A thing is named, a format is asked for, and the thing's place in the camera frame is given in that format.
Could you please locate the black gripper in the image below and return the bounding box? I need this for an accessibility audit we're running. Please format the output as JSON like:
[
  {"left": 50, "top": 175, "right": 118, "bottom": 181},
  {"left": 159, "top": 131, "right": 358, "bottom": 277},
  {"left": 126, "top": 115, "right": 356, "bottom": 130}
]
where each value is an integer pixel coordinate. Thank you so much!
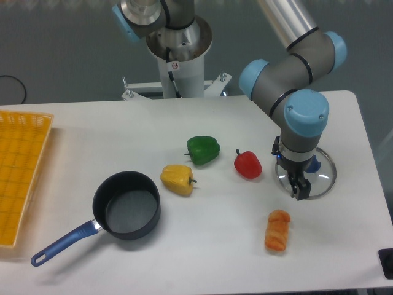
[{"left": 271, "top": 136, "right": 314, "bottom": 201}]

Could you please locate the orange bread roll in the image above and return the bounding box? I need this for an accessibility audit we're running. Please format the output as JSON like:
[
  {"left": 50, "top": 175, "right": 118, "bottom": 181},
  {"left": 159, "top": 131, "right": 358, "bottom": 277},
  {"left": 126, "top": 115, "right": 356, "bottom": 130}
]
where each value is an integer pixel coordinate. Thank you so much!
[{"left": 264, "top": 210, "right": 290, "bottom": 252}]

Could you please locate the green bell pepper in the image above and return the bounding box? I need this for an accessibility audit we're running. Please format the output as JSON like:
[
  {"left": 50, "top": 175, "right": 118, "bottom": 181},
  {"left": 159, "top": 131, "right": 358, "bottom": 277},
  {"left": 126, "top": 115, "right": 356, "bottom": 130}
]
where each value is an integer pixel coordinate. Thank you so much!
[{"left": 185, "top": 136, "right": 220, "bottom": 166}]

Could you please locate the black pedestal cable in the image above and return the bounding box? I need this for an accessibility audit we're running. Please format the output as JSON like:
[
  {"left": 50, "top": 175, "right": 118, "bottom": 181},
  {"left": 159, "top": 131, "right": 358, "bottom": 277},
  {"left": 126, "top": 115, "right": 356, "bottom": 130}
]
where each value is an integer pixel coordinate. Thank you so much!
[{"left": 166, "top": 47, "right": 183, "bottom": 99}]

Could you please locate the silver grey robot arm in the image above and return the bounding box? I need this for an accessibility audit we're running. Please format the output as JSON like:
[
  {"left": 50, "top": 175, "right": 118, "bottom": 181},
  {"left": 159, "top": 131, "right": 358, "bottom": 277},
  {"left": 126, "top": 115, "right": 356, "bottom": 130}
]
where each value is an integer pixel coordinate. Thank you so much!
[{"left": 112, "top": 1, "right": 347, "bottom": 200}]

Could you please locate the yellow bell pepper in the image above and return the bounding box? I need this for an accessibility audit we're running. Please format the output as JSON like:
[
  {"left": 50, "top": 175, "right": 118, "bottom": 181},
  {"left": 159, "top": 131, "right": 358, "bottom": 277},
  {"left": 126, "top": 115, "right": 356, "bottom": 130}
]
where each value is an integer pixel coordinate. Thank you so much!
[{"left": 160, "top": 165, "right": 196, "bottom": 197}]

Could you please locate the black device at edge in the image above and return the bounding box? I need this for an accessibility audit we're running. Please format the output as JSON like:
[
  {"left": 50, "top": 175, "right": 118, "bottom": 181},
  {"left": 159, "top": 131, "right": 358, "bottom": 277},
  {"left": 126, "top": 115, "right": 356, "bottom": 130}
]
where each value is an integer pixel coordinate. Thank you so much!
[{"left": 378, "top": 248, "right": 393, "bottom": 280}]

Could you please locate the red bell pepper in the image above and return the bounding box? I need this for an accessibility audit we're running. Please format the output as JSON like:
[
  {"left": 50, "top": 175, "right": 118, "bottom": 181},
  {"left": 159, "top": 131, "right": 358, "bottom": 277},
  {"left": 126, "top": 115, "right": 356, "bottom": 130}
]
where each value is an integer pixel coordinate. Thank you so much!
[{"left": 234, "top": 149, "right": 262, "bottom": 179}]

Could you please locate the glass lid blue knob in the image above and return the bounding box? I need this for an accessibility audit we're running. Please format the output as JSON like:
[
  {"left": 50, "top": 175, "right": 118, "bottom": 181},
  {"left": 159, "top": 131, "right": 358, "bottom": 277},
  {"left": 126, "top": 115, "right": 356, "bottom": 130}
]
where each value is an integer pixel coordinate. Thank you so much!
[{"left": 274, "top": 147, "right": 337, "bottom": 200}]

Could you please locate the yellow plastic basket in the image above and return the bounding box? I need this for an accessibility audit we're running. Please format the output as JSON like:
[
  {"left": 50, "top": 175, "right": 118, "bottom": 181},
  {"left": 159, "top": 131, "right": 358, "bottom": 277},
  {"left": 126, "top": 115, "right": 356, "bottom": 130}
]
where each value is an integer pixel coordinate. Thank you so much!
[{"left": 1, "top": 110, "right": 54, "bottom": 248}]

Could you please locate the black cable loop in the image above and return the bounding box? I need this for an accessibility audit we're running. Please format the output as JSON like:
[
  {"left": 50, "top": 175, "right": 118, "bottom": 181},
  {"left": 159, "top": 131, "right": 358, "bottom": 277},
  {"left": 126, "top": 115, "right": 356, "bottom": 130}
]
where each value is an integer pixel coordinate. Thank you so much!
[{"left": 0, "top": 74, "right": 27, "bottom": 105}]

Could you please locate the black saucepan blue handle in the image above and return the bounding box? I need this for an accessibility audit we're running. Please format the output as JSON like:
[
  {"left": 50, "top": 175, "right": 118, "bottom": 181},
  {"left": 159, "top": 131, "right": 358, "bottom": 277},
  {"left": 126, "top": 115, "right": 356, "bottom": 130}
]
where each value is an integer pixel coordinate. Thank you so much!
[{"left": 31, "top": 171, "right": 161, "bottom": 267}]

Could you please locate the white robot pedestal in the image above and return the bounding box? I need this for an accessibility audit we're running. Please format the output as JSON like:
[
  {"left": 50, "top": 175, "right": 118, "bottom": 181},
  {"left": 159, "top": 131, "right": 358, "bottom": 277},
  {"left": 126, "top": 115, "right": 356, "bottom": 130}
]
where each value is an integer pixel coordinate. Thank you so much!
[{"left": 122, "top": 15, "right": 232, "bottom": 101}]

